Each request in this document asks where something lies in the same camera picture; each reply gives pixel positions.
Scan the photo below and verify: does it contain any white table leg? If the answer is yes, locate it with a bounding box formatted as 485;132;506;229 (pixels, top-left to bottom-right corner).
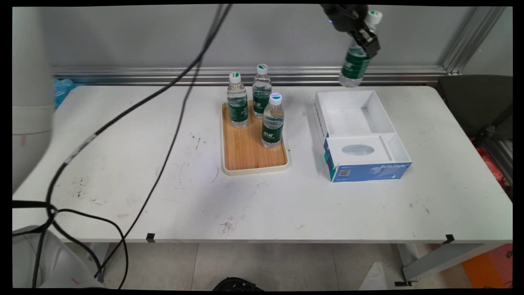
394;243;494;286

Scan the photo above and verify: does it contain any green label water bottle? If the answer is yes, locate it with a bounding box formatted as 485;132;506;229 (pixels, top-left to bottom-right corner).
339;10;384;88
226;72;249;129
252;64;273;120
262;93;285;149

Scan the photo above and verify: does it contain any blue shrink-wrapped bottle pack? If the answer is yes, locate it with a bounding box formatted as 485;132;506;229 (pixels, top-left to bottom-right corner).
53;78;77;110

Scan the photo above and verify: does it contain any horizontal aluminium rail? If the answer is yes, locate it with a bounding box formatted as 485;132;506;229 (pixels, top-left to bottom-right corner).
51;65;447;86

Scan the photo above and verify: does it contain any blue and white cardboard box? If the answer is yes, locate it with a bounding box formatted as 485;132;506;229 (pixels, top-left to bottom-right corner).
314;90;413;183

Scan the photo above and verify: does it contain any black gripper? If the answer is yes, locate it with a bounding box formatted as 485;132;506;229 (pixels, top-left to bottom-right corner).
319;4;382;59

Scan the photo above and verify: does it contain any orange floor mat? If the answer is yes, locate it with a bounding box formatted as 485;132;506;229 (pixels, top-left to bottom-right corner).
462;244;513;288

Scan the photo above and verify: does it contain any long black robot cable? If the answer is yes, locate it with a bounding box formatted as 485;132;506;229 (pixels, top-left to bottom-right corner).
96;4;230;279
45;4;234;213

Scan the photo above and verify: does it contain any black object on floor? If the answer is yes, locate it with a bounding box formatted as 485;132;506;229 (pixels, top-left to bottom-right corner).
212;277;265;292

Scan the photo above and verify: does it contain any aluminium frame beam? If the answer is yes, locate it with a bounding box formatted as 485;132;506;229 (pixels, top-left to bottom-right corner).
484;138;513;187

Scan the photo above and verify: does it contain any red bag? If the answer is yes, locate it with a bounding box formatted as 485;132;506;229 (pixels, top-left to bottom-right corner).
474;140;509;190

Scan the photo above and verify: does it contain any diagonal aluminium post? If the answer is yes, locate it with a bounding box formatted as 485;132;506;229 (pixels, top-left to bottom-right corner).
441;6;507;75

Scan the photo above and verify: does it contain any bamboo tray with cream rim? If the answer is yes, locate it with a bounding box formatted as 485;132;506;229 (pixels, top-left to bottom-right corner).
221;101;292;176

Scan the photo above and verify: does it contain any black cable bundle at base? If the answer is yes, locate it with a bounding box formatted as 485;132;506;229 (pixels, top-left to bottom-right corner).
12;200;129;289

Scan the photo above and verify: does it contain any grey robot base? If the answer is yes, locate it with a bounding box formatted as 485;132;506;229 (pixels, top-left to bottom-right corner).
12;225;105;289

